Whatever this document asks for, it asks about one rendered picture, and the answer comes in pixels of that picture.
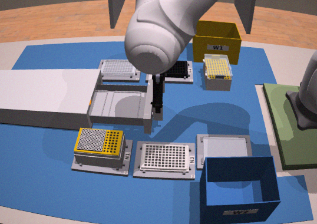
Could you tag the black multi-well plate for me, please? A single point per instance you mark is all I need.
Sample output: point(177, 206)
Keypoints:
point(178, 70)

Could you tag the blue bench mat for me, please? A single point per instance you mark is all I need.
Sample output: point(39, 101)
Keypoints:
point(35, 162)

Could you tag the olive-brown open-top bin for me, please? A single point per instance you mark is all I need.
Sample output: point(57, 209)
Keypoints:
point(223, 38)

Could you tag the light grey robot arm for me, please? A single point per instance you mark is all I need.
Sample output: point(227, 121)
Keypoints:
point(159, 31)

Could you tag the dark blue open-top bin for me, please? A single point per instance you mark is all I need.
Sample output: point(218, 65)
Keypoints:
point(250, 183)

